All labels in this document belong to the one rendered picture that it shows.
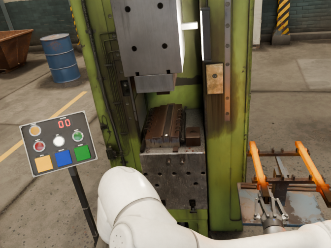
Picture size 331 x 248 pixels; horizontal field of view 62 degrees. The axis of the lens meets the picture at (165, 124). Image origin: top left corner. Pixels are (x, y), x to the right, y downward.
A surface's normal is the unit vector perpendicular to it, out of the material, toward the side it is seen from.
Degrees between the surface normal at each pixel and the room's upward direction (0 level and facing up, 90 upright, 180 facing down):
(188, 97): 90
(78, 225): 0
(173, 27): 90
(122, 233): 53
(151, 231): 36
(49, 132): 60
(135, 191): 12
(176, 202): 90
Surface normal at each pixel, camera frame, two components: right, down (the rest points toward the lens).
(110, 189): -0.57, -0.60
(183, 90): -0.10, 0.50
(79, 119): 0.23, -0.06
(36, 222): -0.11, -0.87
